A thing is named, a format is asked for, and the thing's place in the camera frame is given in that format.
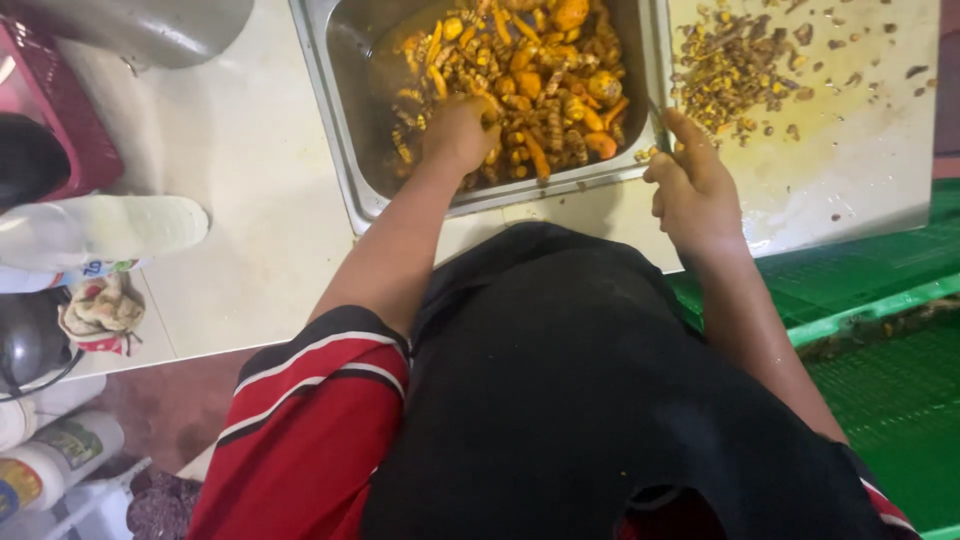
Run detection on person's right hand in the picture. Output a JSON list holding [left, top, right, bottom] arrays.
[[642, 108, 749, 261]]

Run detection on person's left hand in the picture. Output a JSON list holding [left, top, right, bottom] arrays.
[[420, 94, 503, 179]]

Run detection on small steel knife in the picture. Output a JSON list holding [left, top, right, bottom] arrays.
[[646, 99, 676, 159]]

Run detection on pile of yellow turmeric roots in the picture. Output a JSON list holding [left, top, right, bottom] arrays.
[[386, 0, 633, 189]]

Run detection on rectangular steel tray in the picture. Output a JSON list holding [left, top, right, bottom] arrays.
[[288, 0, 678, 235]]

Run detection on pile of brown turmeric peelings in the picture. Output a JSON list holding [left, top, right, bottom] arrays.
[[669, 3, 935, 150]]

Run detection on black apron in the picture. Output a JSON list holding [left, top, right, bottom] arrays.
[[361, 221, 912, 540]]

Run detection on large steel pot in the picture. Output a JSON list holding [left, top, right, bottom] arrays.
[[0, 0, 256, 75]]

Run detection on red striped shirt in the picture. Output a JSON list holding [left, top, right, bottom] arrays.
[[187, 304, 412, 540]]

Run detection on white cutting board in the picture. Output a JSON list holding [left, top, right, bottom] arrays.
[[666, 0, 943, 260]]

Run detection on large white plastic bottle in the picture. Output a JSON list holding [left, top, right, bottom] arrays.
[[0, 195, 211, 295]]

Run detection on red plastic basket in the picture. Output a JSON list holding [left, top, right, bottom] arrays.
[[0, 15, 126, 204]]

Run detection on stained crumpled rag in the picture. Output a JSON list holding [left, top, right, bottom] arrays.
[[57, 273, 147, 358]]

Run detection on round black object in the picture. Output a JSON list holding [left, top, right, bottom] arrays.
[[0, 112, 73, 214]]

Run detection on green plastic crate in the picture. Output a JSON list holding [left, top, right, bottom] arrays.
[[666, 178, 960, 540]]

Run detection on black electric kettle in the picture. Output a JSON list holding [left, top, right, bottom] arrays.
[[0, 291, 76, 393]]

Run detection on purple patterned cloth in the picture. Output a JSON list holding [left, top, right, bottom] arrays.
[[126, 471, 205, 540]]

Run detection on plain white bottle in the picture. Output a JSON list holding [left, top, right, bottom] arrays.
[[0, 373, 108, 453]]

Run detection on white bottle with colourful label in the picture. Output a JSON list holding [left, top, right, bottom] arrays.
[[0, 411, 126, 524]]

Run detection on white plastic rack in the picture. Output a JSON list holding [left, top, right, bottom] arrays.
[[0, 456, 153, 540]]

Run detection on black cable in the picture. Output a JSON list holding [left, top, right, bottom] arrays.
[[0, 348, 86, 404]]

